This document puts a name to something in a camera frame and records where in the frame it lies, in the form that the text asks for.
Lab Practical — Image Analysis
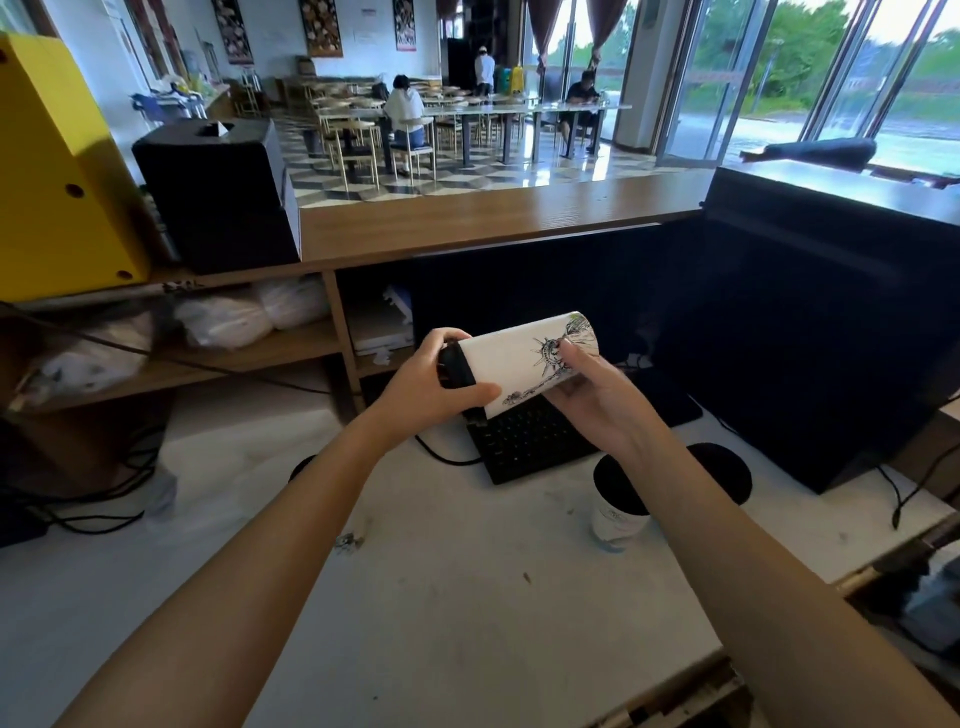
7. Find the person's left hand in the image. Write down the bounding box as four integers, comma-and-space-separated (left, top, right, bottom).
367, 327, 502, 453

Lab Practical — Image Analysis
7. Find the person's right hand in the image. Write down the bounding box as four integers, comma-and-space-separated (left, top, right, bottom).
543, 339, 670, 468

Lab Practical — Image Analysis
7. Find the black cup lid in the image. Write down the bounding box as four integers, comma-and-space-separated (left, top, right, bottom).
437, 341, 487, 421

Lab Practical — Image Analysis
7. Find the white paper cup with drawing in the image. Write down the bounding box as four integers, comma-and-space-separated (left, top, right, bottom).
456, 311, 601, 420

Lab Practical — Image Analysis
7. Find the person's right forearm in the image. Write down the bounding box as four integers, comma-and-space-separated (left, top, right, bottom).
616, 432, 960, 728

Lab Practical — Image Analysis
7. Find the person's left forearm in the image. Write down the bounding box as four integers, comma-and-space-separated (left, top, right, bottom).
54, 412, 406, 728

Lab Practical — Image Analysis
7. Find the black keyboard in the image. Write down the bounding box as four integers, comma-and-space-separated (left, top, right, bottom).
465, 367, 705, 486

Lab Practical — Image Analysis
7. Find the stack of white papers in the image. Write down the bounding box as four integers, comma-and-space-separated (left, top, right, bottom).
346, 285, 416, 358

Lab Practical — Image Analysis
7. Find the white cup with black lid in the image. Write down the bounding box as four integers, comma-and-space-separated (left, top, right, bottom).
590, 453, 652, 549

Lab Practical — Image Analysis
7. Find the wooden counter top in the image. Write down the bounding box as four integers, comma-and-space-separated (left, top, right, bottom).
150, 169, 715, 286

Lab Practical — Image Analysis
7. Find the black round lid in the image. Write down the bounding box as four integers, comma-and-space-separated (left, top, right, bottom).
685, 442, 754, 506

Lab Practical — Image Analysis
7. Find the white plastic bag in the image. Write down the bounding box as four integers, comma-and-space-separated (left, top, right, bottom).
255, 276, 331, 331
173, 291, 274, 351
10, 311, 157, 412

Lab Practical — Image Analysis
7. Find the black computer monitor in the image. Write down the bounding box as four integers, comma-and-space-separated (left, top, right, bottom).
408, 166, 960, 495

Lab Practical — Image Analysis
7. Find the wooden shelf unit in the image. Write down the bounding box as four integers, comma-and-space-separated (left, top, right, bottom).
0, 264, 417, 421

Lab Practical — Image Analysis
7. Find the long dining table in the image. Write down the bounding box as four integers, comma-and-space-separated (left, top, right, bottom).
318, 100, 633, 168

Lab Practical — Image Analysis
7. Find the group of wooden chairs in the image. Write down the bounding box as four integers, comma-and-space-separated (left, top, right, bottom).
303, 75, 541, 193

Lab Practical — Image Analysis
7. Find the glass sliding door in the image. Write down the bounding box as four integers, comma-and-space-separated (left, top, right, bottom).
654, 0, 875, 168

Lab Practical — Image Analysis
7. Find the dark cushion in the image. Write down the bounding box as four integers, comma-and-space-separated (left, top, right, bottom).
739, 137, 879, 172

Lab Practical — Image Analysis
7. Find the black box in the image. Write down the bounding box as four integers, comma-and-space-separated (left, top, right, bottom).
132, 117, 303, 276

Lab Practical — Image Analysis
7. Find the dark red curtain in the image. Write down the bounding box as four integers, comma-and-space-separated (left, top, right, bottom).
585, 0, 630, 70
526, 0, 564, 76

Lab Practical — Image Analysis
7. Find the yellow box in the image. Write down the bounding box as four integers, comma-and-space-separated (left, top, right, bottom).
0, 33, 152, 304

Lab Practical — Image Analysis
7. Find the black keyboard cable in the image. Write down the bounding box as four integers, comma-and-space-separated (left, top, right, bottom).
414, 433, 485, 468

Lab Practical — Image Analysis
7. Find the black power cable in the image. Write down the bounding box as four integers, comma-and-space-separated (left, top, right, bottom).
876, 442, 960, 531

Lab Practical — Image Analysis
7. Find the bundle of black cables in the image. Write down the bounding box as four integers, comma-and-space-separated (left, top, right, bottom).
0, 423, 170, 547

